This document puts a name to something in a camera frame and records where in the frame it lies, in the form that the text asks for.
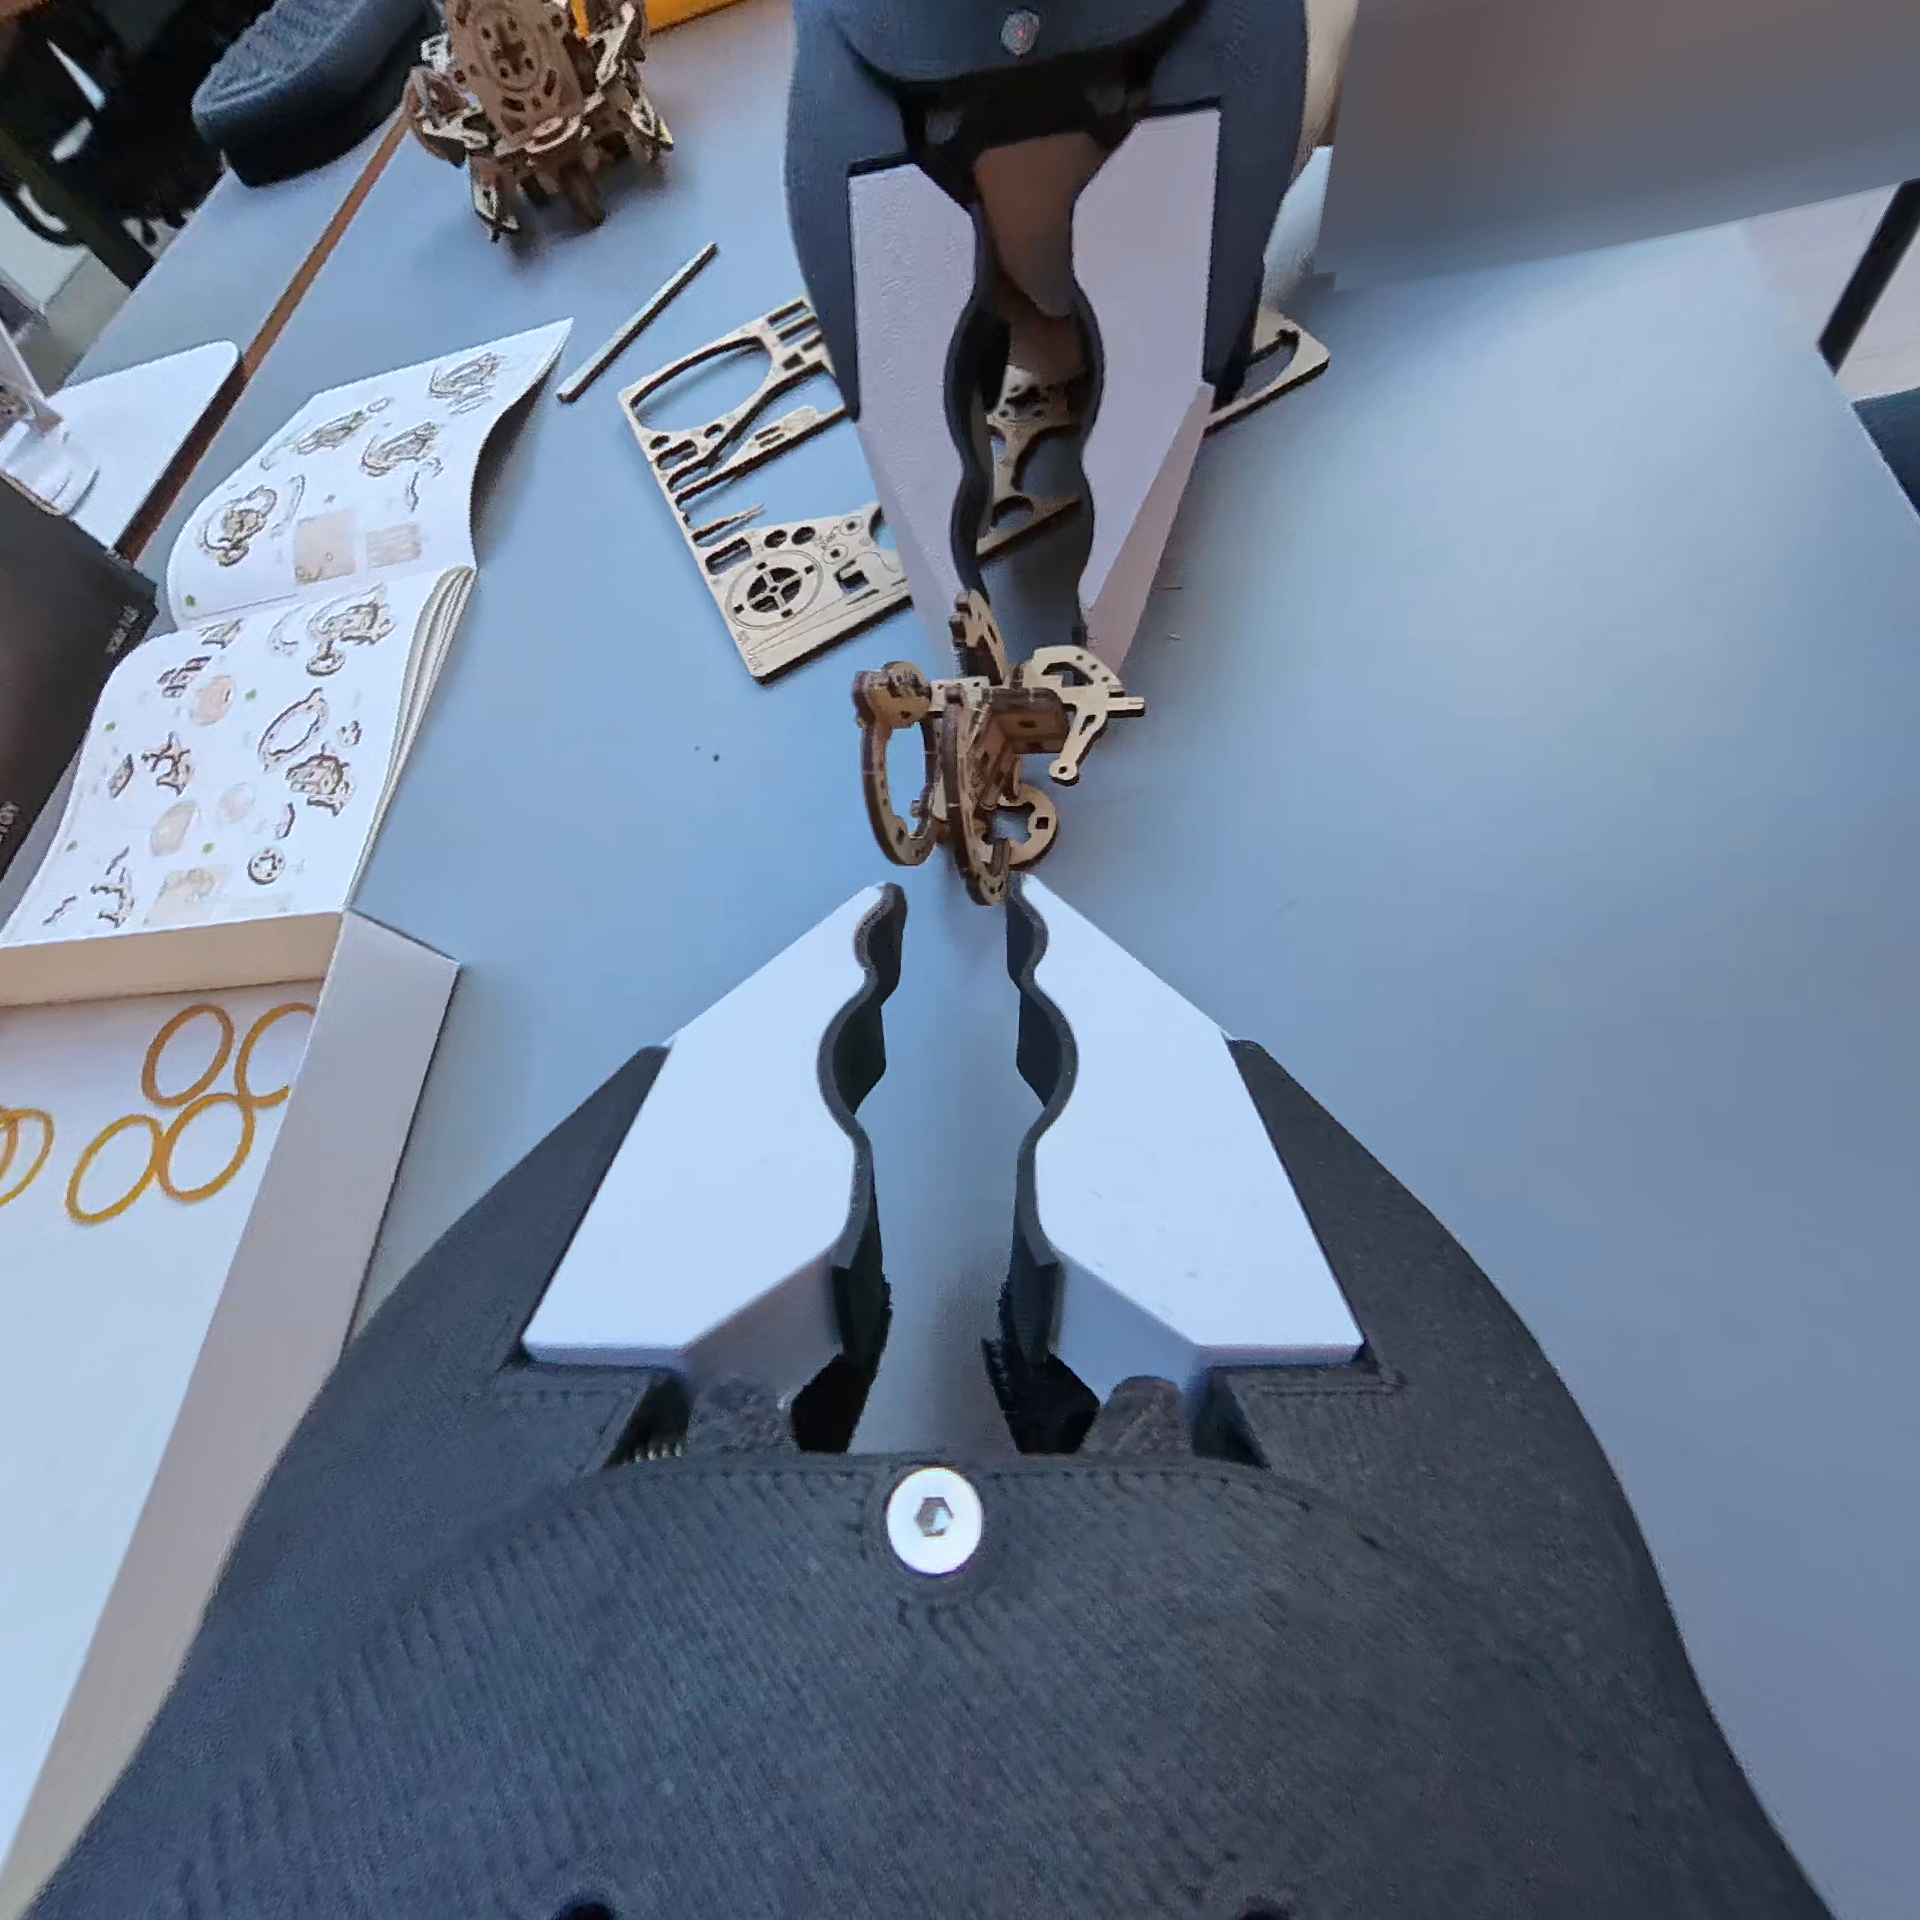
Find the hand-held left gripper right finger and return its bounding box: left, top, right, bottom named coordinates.
left=982, top=877, right=1366, bottom=1449

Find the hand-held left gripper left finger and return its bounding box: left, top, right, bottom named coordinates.
left=522, top=882, right=910, bottom=1449

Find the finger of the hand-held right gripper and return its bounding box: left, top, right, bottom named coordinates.
left=847, top=157, right=998, bottom=609
left=1056, top=107, right=1226, bottom=639

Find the wooden model subassembly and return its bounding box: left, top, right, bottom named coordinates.
left=853, top=646, right=1149, bottom=906

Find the laser-cut plywood parts sheet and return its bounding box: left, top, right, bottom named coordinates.
left=618, top=293, right=1335, bottom=684

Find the assembled wooden model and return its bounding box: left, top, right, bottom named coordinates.
left=402, top=0, right=676, bottom=242

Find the person's right hand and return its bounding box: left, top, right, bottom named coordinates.
left=975, top=134, right=1120, bottom=326

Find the thin wooden stick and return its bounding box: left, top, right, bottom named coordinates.
left=556, top=242, right=722, bottom=404

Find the group of yellow rubber bands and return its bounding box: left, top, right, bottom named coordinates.
left=0, top=1002, right=319, bottom=1225

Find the open instruction booklet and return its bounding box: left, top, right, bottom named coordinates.
left=0, top=316, right=576, bottom=1011

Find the white cardboard box tray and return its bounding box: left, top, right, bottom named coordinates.
left=0, top=907, right=462, bottom=1913

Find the black metal leg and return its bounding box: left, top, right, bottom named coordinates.
left=1814, top=187, right=1920, bottom=377

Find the dark blue seat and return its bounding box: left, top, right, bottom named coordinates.
left=1852, top=391, right=1920, bottom=519

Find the black chair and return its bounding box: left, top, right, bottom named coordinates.
left=0, top=0, right=243, bottom=295

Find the black product box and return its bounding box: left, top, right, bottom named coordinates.
left=0, top=477, right=160, bottom=879

